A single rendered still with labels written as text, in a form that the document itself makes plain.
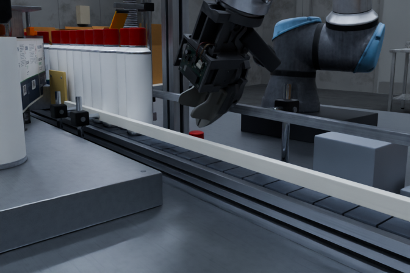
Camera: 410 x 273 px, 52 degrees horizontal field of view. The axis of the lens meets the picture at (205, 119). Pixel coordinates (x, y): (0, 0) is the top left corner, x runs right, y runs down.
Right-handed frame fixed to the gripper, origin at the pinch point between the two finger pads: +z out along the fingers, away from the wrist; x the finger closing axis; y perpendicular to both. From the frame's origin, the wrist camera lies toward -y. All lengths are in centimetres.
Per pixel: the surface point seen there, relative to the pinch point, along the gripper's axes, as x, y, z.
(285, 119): 11.6, -2.7, -8.8
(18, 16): -65, 9, 16
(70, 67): -45.5, 2.2, 19.3
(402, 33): -295, -752, 144
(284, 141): 10.1, -8.5, -2.1
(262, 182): 17.0, 4.1, -3.5
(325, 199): 24.6, 2.8, -7.9
